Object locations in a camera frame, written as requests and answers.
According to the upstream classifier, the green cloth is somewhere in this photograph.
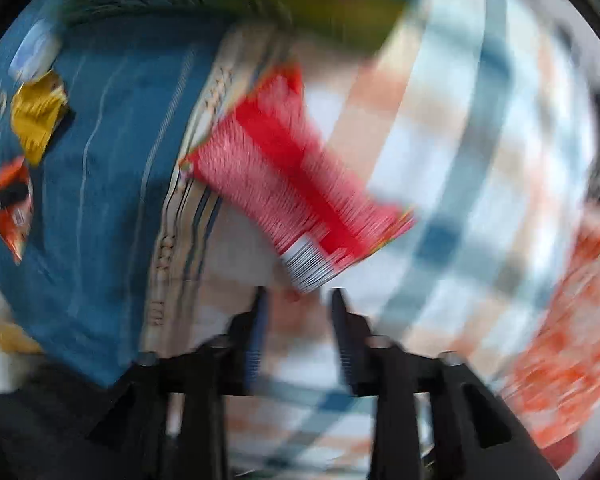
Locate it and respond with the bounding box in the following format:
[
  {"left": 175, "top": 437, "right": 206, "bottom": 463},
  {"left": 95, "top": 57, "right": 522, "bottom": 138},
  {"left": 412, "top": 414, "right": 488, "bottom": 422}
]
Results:
[{"left": 200, "top": 0, "right": 416, "bottom": 51}]

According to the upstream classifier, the red snack packet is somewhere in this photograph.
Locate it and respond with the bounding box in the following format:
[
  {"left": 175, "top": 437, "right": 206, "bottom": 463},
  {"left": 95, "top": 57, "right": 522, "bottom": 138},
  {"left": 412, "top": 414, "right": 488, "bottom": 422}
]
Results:
[{"left": 179, "top": 67, "right": 417, "bottom": 295}]

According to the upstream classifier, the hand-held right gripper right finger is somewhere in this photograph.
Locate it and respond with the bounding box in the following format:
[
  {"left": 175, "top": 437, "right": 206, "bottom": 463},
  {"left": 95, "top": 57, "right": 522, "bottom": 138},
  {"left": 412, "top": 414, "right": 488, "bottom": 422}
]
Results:
[{"left": 331, "top": 288, "right": 561, "bottom": 480}]

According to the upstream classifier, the orange snack packet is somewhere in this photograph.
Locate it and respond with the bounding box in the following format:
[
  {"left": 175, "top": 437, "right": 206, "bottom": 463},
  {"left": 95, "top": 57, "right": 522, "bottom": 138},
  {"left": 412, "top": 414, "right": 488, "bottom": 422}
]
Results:
[{"left": 0, "top": 156, "right": 35, "bottom": 265}]

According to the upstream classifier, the checked plaid blanket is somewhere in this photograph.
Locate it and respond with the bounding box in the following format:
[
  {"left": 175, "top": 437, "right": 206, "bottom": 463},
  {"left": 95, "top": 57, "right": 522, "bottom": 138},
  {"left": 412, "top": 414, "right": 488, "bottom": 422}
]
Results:
[{"left": 145, "top": 0, "right": 600, "bottom": 476}]

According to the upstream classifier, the blue striped blanket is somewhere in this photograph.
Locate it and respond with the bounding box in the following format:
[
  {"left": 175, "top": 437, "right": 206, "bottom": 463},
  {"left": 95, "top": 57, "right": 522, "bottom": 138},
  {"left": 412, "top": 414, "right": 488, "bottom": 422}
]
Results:
[{"left": 0, "top": 35, "right": 231, "bottom": 388}]

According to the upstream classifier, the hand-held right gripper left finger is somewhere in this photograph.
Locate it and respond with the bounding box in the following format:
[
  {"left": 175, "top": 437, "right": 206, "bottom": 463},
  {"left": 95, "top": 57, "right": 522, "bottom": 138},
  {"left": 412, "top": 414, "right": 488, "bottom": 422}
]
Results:
[{"left": 87, "top": 287, "right": 269, "bottom": 480}]

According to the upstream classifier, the orange patterned cloth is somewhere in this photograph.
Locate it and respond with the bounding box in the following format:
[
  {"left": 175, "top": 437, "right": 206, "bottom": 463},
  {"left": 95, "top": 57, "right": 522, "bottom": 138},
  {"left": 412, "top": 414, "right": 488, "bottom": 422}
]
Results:
[{"left": 495, "top": 210, "right": 600, "bottom": 451}]

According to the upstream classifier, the yellow snack packet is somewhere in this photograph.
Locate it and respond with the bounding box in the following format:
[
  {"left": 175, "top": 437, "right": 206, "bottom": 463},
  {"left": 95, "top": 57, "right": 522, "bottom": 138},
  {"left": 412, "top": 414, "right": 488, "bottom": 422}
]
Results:
[{"left": 10, "top": 71, "right": 71, "bottom": 167}]

